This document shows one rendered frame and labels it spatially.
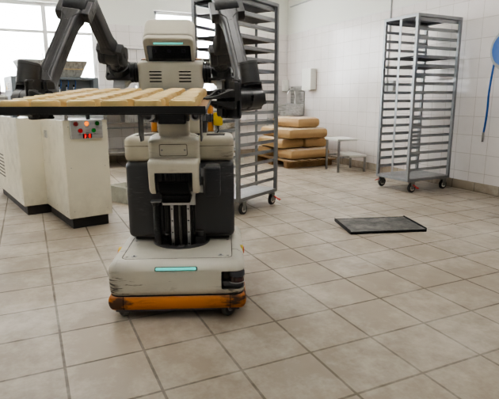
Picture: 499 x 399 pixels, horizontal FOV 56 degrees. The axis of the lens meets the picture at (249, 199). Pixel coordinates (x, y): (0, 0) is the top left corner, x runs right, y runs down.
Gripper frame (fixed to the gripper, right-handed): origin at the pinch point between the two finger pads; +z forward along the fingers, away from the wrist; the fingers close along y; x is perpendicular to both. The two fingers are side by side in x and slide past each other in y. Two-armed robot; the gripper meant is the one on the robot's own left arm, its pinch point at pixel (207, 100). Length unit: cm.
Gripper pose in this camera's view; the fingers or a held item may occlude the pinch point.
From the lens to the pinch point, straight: 122.7
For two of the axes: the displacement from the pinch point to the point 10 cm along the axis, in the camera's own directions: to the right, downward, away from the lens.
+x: -7.4, -1.6, 6.5
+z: -6.7, 1.9, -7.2
